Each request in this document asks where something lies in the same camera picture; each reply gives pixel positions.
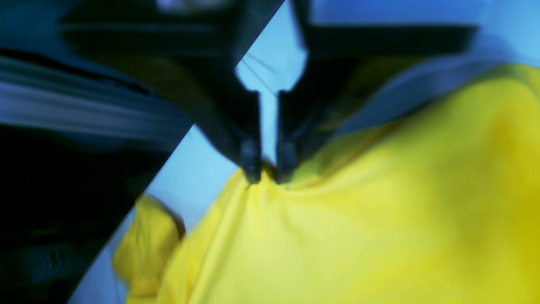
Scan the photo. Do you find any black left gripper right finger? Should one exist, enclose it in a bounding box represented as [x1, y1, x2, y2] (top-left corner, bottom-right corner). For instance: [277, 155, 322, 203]
[276, 0, 480, 184]

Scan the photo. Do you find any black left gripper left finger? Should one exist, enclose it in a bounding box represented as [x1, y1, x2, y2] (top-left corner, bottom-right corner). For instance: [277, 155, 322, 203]
[59, 0, 282, 184]

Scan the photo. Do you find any orange t-shirt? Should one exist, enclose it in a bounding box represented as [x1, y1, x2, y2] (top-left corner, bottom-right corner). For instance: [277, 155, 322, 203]
[113, 63, 540, 304]

